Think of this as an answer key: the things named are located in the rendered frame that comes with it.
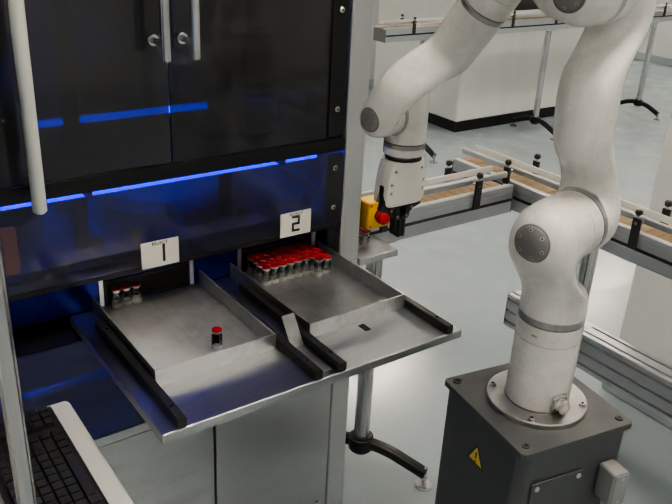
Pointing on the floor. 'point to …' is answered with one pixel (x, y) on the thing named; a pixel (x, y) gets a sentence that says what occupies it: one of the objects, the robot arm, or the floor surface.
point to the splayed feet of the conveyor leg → (390, 457)
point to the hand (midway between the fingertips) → (397, 225)
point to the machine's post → (362, 22)
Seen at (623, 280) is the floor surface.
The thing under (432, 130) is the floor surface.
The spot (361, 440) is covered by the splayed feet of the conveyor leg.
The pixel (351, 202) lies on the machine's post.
